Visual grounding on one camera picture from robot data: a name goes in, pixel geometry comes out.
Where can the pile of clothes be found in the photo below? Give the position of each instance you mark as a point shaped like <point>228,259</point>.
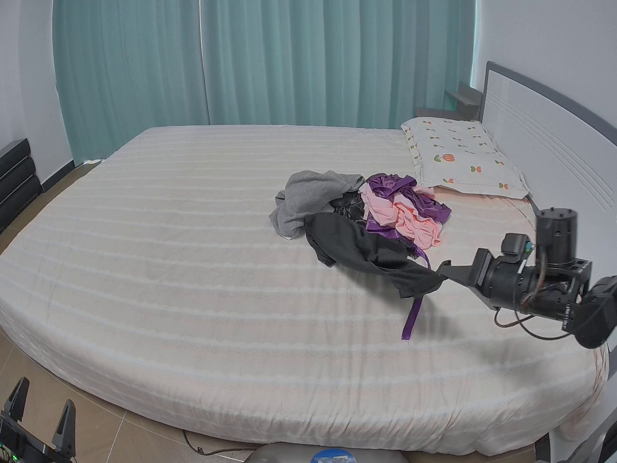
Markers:
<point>405,215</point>

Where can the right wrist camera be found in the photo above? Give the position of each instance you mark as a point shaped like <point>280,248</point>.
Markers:
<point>513,246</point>

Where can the grey garment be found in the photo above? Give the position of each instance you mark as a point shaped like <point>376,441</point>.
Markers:
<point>308,196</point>

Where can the black T-shirt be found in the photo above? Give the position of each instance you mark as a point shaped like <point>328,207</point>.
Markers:
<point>356,244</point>

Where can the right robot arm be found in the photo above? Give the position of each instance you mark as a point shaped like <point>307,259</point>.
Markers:
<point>557,234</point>

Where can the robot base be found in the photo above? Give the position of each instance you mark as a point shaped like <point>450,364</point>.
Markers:
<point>289,455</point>

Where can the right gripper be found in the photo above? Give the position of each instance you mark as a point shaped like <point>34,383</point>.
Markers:
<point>506,285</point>

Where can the black chest of drawers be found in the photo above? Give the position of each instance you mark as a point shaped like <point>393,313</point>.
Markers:
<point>17,181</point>

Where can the bed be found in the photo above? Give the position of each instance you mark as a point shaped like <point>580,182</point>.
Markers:
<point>193,258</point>

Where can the grey bedside table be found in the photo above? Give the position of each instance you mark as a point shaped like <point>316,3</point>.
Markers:
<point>465,97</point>

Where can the blue-green curtain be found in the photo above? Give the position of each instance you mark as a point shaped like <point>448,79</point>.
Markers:
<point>130,56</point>
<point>337,46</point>

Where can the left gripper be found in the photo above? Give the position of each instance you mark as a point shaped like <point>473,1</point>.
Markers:
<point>29,444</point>

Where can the white printed pillow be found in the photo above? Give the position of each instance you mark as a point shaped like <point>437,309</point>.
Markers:
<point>458,157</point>

